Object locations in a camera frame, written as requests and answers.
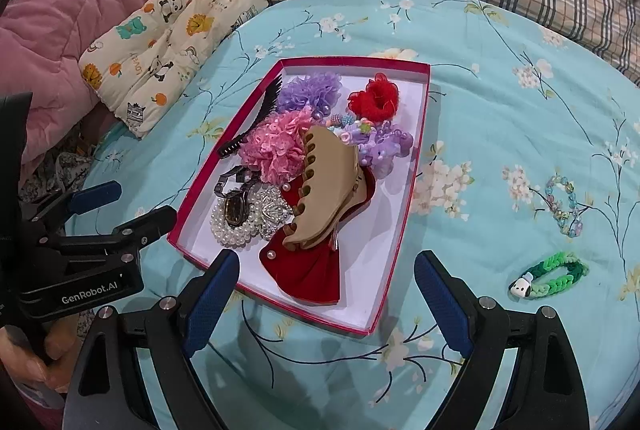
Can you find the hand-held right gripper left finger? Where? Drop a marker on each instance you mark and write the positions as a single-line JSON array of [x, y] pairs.
[[210, 307]]

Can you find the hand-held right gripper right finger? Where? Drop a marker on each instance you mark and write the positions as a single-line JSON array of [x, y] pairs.
[[445, 307]]

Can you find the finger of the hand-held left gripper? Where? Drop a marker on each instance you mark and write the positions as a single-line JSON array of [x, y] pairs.
[[150, 227], [95, 197]]

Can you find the red velvet bow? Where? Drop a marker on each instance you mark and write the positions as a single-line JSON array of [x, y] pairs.
[[310, 275]]

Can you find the red cardboard box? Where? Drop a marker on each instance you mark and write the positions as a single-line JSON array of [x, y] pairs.
[[372, 220]]

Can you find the black hair comb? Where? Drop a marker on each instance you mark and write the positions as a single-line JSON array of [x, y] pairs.
[[265, 110]]

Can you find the purple beaded scrunchie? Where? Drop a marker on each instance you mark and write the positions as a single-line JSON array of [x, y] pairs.
[[387, 150]]

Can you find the beige claw hair clip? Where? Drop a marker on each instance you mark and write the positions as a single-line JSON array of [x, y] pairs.
[[330, 175]]

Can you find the red scrunchie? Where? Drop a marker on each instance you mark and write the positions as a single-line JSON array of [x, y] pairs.
[[365, 104]]

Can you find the person's left hand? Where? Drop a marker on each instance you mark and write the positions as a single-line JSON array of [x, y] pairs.
[[30, 365]]

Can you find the grey floral cloth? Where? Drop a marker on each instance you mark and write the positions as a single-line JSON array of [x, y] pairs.
[[65, 165]]

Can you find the silver rhinestone brooch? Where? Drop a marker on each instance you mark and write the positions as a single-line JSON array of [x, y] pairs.
[[270, 210]]

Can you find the animal print pillow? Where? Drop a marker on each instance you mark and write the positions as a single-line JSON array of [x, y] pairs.
[[165, 40]]

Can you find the turquoise floral bedsheet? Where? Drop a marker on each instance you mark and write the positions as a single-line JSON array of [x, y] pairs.
[[500, 110]]

